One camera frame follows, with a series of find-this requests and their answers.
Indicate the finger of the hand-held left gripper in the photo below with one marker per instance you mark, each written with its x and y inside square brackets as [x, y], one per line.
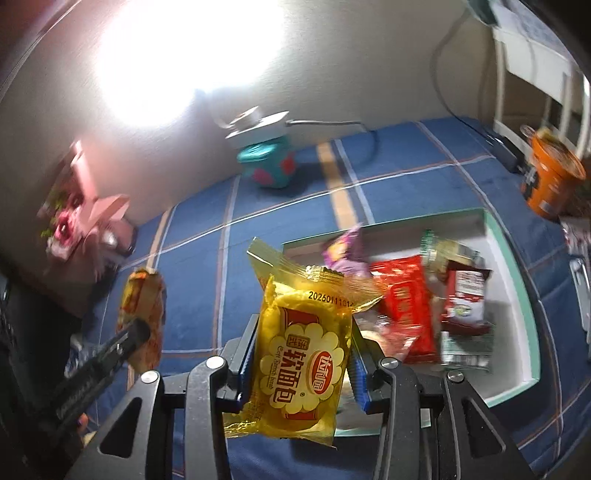
[134, 334]

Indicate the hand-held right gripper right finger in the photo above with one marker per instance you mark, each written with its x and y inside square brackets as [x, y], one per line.
[359, 376]

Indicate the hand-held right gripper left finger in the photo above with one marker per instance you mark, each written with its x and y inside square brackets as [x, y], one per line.
[240, 364]

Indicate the orange snack packet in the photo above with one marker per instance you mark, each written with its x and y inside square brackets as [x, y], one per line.
[143, 300]

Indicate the yellow bread packet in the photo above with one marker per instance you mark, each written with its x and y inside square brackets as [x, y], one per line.
[300, 360]

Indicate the red gold-print snack packet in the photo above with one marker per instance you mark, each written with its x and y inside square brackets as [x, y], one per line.
[406, 300]

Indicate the light green snack packet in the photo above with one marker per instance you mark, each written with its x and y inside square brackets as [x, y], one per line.
[466, 350]

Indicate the purple snack packet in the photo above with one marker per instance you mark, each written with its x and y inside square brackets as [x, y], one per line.
[344, 258]

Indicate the dark red snack packet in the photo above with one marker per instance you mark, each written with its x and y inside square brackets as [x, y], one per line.
[466, 295]

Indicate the clear green-edged cookie packet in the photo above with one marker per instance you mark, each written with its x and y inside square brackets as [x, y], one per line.
[450, 251]

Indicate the white tray with teal rim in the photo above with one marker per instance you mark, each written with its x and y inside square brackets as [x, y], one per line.
[508, 332]

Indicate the teal tin box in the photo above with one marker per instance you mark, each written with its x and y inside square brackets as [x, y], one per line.
[265, 161]

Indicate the grey metal object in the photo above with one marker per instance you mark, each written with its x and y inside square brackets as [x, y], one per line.
[582, 295]

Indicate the white red-print paper packet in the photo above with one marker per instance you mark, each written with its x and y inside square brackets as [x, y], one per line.
[577, 235]

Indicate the black power adapter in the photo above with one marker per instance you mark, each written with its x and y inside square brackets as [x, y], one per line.
[505, 152]

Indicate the orange instant noodle cup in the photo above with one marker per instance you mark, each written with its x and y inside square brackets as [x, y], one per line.
[551, 180]

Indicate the white rack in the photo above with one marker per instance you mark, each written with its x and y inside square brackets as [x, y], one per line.
[531, 50]

